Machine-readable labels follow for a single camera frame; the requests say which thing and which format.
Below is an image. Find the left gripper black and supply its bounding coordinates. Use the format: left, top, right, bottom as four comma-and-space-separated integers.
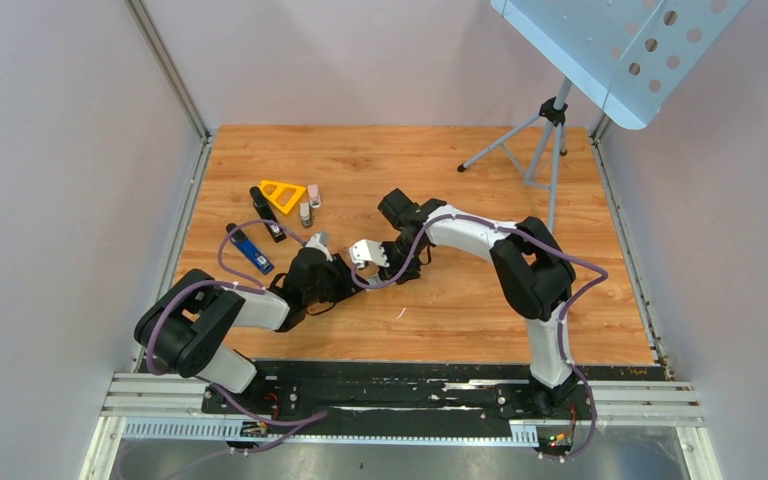
304, 253, 368, 306

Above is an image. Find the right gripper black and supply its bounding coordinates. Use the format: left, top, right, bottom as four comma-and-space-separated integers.
372, 236, 426, 285

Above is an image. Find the grey white stapler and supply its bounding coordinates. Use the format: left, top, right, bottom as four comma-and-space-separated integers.
299, 202, 313, 229

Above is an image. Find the pink stapler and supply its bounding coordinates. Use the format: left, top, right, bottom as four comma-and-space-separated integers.
307, 184, 322, 209

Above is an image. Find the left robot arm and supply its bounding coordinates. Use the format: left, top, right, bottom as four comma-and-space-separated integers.
134, 247, 363, 413

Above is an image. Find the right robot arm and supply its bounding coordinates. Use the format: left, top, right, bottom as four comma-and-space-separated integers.
374, 189, 576, 418

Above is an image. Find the yellow plastic triangle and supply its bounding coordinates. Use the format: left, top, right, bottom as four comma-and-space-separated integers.
258, 180, 307, 216

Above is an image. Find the light blue music stand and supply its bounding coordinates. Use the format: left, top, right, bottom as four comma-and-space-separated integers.
457, 0, 747, 226

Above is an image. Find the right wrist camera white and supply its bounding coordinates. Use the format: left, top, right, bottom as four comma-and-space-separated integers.
348, 239, 390, 269

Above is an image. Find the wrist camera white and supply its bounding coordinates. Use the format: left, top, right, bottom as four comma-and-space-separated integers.
305, 231, 333, 261
348, 239, 390, 269

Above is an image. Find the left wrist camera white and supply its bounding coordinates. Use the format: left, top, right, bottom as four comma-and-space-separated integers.
305, 231, 333, 261

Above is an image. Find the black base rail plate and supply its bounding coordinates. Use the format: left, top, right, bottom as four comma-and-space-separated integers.
201, 360, 599, 439

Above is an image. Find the aluminium frame post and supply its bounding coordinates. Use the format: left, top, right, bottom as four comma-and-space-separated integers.
124, 0, 212, 143

